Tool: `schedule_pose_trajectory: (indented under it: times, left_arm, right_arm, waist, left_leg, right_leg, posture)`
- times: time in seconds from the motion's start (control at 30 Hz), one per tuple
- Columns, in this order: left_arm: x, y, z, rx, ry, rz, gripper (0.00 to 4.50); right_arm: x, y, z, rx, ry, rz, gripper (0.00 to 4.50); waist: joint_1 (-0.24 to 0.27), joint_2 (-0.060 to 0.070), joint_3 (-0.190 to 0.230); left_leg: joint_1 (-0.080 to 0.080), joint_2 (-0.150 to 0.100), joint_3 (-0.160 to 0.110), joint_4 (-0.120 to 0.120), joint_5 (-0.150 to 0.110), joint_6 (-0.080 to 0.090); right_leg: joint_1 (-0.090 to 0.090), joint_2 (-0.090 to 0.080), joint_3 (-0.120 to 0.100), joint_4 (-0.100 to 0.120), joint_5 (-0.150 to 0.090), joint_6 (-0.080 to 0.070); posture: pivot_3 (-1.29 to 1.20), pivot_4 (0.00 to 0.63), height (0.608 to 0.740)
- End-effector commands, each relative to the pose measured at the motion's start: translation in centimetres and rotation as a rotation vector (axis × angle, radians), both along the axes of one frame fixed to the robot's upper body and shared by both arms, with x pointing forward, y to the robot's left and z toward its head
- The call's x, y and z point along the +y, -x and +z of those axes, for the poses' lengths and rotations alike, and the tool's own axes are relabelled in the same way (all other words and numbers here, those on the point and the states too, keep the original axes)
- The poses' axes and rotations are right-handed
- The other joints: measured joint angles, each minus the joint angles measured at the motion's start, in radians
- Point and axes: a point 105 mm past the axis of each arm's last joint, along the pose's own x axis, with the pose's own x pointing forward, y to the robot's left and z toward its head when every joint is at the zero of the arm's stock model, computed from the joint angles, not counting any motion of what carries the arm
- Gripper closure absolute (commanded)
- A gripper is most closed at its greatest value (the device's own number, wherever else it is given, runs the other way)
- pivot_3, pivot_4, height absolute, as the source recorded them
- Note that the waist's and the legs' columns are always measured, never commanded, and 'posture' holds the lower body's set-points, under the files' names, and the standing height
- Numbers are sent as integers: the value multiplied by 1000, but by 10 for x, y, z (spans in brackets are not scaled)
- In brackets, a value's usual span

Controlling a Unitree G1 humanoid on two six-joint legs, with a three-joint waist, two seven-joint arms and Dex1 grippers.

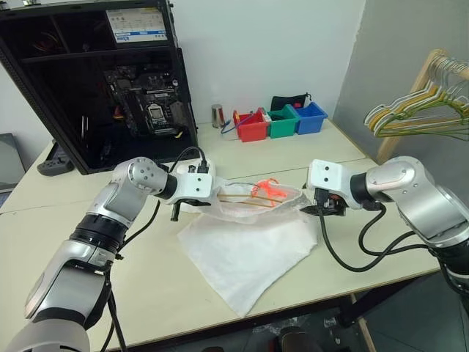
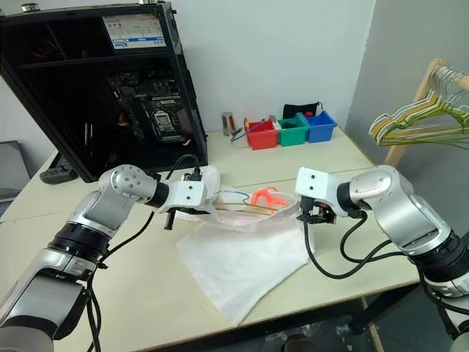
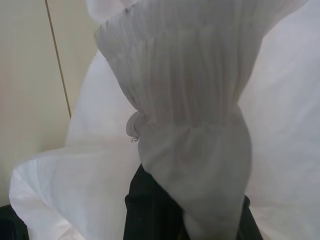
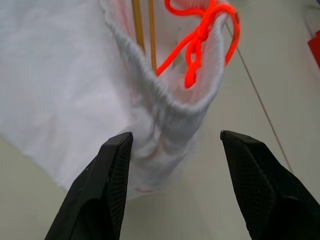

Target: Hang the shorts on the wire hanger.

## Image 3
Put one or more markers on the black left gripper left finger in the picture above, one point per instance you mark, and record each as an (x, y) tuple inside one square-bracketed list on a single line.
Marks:
[(150, 212)]

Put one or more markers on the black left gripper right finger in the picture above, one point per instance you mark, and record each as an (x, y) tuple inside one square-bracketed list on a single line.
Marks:
[(250, 222)]

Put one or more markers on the white fabric garment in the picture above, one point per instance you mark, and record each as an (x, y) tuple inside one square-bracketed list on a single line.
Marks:
[(187, 100)]

